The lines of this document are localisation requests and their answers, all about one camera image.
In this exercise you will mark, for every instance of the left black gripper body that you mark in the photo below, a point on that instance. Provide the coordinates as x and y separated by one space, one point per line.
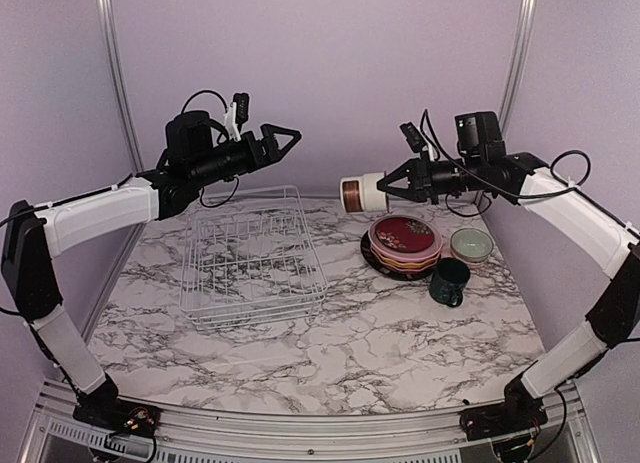
214 168

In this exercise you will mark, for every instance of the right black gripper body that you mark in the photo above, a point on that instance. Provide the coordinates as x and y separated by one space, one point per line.
429 184

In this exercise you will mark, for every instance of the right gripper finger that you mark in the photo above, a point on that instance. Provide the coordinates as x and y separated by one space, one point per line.
403 193
399 178

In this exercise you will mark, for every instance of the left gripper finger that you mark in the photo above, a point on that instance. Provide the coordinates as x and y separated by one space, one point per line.
280 151
272 131

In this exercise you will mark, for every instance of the dark brown plate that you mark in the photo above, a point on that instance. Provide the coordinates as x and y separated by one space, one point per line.
404 234

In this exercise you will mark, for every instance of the pink plate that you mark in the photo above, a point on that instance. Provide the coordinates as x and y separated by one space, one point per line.
431 252

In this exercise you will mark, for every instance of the brown and white cup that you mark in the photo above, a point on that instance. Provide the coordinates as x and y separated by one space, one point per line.
360 193

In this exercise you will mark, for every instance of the black striped plate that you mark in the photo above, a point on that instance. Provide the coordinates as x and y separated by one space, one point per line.
376 264

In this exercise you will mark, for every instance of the yellow polka dot plate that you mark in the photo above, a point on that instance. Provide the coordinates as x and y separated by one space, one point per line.
406 266

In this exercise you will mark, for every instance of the pale green bowl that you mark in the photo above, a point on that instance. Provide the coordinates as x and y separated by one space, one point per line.
471 245

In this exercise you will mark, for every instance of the dark green mug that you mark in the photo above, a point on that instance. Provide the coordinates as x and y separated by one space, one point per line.
448 282

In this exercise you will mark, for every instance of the red patterned white bowl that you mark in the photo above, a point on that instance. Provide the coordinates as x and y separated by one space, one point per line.
471 264

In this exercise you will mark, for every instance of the maroon polka dot plate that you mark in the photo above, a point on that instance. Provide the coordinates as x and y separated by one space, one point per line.
370 258

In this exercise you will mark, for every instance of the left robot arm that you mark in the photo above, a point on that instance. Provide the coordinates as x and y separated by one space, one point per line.
35 235

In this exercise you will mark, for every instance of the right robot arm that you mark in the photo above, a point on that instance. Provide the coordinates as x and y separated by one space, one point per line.
604 241

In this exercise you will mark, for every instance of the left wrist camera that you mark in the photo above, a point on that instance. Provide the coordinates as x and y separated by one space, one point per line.
190 132

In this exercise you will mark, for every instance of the white wire dish rack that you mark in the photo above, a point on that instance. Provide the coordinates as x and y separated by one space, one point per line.
251 261

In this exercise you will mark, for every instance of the right aluminium frame post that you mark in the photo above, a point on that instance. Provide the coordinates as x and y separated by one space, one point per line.
516 68

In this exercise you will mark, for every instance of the aluminium frame post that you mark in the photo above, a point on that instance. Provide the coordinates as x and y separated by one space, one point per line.
109 31
516 68

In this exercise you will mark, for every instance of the left aluminium frame post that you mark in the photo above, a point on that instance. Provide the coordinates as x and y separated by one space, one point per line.
109 31

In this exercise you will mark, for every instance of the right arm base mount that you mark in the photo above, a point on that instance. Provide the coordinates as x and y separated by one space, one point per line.
493 420

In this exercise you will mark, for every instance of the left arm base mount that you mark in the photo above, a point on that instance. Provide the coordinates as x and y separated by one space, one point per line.
120 417

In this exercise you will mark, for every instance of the front aluminium rail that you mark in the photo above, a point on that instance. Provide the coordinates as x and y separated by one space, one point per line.
186 434

